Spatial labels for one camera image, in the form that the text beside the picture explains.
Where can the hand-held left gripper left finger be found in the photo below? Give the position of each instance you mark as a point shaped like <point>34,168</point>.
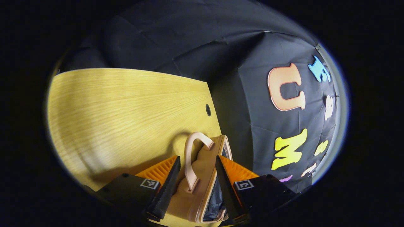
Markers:
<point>169,189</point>

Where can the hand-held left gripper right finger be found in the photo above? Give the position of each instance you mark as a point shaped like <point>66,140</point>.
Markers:
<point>225,189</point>

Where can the beige suitcase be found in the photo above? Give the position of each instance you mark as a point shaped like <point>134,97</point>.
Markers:
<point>202,176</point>

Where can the black round table grommet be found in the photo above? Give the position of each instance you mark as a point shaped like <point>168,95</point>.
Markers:
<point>208,110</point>

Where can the black backdrop cloth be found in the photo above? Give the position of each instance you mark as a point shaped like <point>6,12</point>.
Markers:
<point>189,47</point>

